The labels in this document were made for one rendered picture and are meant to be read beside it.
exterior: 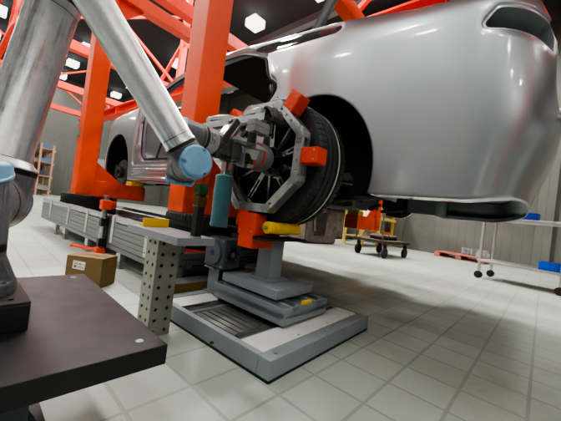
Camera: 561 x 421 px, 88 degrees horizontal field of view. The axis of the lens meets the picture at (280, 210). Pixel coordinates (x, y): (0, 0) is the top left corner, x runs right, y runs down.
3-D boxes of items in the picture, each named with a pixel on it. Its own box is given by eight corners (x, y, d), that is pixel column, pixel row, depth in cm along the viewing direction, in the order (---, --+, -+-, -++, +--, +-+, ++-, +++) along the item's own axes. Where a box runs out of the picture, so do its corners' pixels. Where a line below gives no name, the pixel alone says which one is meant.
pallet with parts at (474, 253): (490, 263, 746) (492, 251, 746) (485, 265, 685) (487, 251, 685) (441, 255, 822) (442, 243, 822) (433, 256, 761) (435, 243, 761)
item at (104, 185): (144, 201, 336) (148, 171, 336) (93, 195, 296) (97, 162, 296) (137, 200, 347) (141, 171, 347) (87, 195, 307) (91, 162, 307)
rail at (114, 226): (189, 269, 179) (194, 234, 179) (175, 271, 172) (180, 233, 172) (70, 222, 337) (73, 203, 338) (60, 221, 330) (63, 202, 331)
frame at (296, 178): (300, 217, 132) (315, 98, 132) (292, 216, 127) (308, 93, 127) (224, 207, 167) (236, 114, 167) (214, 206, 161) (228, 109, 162)
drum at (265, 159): (274, 173, 145) (277, 145, 145) (242, 164, 129) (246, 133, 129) (254, 173, 154) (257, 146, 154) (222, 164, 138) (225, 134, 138)
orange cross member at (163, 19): (276, 110, 497) (280, 86, 498) (115, 22, 300) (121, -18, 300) (271, 111, 505) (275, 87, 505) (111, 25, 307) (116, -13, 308)
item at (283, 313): (325, 314, 155) (327, 296, 155) (282, 329, 127) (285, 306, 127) (258, 289, 187) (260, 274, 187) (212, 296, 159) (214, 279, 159)
